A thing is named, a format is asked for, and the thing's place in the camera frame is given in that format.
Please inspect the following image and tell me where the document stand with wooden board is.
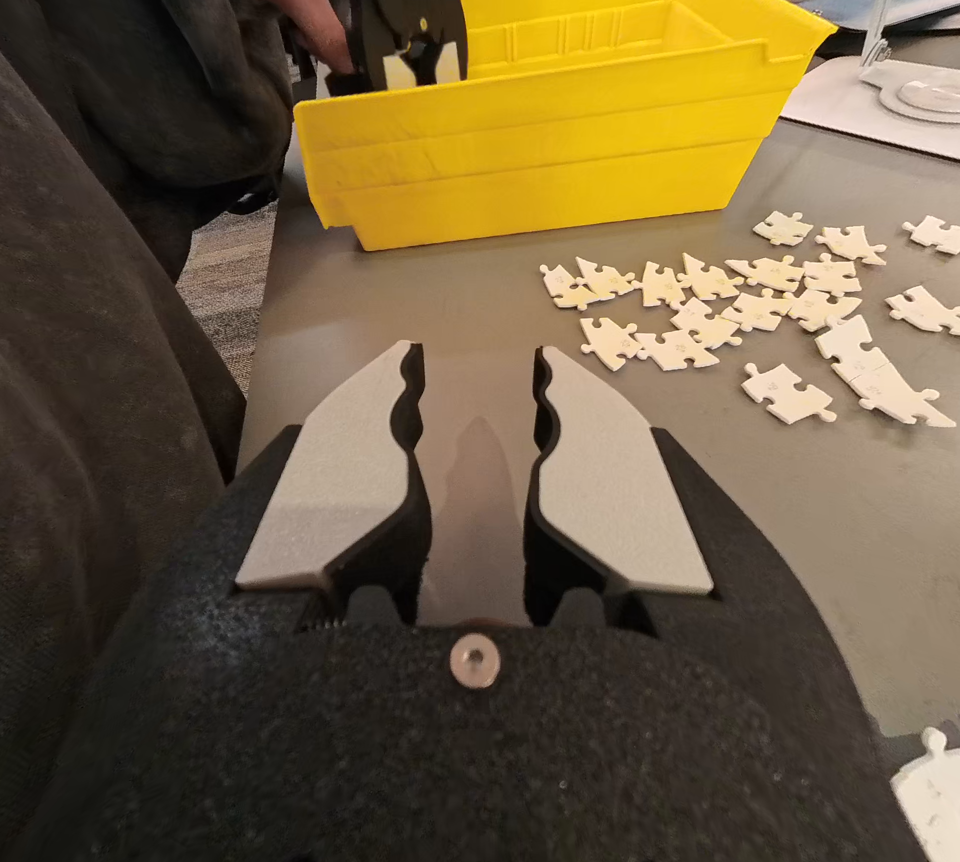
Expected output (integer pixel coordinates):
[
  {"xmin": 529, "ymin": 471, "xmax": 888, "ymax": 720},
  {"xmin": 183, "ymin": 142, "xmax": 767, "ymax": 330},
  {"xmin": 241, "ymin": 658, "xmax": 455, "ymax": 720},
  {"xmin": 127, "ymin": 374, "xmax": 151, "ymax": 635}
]
[{"xmin": 765, "ymin": 0, "xmax": 960, "ymax": 163}]

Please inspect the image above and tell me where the curved assembled puzzle section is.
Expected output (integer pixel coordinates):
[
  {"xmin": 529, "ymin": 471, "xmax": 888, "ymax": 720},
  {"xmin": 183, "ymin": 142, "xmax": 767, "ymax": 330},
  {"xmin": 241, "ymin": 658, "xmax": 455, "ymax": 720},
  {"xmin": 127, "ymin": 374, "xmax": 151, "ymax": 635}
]
[{"xmin": 888, "ymin": 726, "xmax": 960, "ymax": 862}]

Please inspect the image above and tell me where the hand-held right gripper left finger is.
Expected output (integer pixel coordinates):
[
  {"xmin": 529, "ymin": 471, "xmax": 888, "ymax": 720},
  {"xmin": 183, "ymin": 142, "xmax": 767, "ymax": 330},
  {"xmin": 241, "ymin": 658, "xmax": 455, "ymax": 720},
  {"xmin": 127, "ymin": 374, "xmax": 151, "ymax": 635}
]
[{"xmin": 234, "ymin": 340, "xmax": 434, "ymax": 617}]

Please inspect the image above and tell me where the yellow plastic bin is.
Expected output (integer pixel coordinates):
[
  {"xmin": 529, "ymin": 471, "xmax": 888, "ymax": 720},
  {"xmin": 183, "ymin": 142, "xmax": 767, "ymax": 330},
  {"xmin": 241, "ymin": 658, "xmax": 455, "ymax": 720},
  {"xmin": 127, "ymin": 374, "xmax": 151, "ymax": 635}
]
[{"xmin": 292, "ymin": 0, "xmax": 840, "ymax": 253}]

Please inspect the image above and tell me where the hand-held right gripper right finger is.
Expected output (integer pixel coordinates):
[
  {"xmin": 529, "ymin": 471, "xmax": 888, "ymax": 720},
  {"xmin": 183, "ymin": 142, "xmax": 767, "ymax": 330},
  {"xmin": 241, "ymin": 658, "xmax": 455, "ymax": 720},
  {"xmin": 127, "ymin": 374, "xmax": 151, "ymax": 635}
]
[{"xmin": 522, "ymin": 346, "xmax": 715, "ymax": 624}]

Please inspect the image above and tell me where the spread of white puzzle pieces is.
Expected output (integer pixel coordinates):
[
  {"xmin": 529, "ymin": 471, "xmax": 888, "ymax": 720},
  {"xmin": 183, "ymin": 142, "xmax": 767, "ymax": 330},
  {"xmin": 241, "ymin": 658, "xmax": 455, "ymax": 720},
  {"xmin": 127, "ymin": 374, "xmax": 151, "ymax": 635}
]
[{"xmin": 540, "ymin": 209, "xmax": 960, "ymax": 429}]

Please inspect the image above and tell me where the person's left forearm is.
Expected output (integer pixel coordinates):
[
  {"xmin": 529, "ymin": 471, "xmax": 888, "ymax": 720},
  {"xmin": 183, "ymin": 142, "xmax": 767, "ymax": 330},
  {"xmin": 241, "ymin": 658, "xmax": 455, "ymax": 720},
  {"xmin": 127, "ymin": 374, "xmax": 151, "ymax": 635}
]
[{"xmin": 0, "ymin": 0, "xmax": 295, "ymax": 286}]

